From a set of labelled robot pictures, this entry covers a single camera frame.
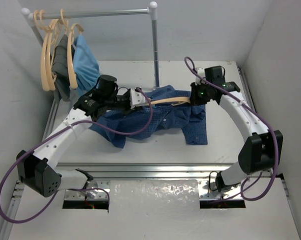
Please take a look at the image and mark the beige hanger with shirts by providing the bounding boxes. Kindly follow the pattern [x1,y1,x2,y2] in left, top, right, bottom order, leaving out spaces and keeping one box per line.
[60,9,84,89]

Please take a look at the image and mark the white front cover board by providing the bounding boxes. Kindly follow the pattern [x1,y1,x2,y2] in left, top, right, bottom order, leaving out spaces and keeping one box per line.
[9,180,299,240]

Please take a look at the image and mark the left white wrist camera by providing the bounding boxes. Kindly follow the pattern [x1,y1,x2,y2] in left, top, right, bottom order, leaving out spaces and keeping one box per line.
[129,88,148,110]

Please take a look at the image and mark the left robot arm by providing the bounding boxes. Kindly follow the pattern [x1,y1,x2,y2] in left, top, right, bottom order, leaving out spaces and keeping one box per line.
[17,75,133,198]

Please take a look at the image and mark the metal clothes rack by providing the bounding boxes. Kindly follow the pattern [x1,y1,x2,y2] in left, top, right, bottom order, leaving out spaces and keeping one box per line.
[20,1,164,122]

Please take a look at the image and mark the beige wooden hanger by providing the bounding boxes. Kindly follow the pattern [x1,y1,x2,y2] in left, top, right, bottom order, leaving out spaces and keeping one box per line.
[145,96,191,106]

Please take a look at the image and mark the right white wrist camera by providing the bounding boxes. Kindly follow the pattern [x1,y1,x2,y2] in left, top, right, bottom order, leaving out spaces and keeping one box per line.
[194,67,206,85]

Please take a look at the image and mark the purple cable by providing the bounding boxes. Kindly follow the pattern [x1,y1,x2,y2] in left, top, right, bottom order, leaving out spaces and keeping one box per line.
[0,86,154,224]
[184,56,279,202]

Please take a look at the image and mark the grey hanging shirt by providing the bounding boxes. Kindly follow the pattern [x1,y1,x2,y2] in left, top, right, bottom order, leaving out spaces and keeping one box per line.
[52,34,70,102]

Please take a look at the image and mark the blue checkered shirt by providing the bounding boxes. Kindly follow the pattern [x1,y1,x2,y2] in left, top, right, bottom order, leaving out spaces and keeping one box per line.
[89,84,209,150]

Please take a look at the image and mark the beige hanger outer left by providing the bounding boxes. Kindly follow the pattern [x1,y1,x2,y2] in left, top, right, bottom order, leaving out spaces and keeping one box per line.
[33,9,55,92]

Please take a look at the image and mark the light blue hanging shirt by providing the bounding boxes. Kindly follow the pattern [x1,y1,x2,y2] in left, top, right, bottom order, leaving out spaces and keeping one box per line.
[73,34,101,96]

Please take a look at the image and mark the aluminium rail frame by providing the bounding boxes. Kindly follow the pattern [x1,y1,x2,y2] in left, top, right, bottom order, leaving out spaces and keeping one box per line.
[0,61,290,240]

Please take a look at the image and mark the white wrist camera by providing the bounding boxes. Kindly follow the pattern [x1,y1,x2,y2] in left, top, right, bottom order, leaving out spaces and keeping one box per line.
[129,88,148,110]
[194,67,206,85]

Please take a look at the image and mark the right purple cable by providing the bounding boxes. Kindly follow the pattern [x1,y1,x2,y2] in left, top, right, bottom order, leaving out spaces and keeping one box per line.
[184,56,279,202]

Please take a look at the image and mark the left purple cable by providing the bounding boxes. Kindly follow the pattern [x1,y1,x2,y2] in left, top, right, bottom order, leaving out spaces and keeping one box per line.
[0,86,154,224]

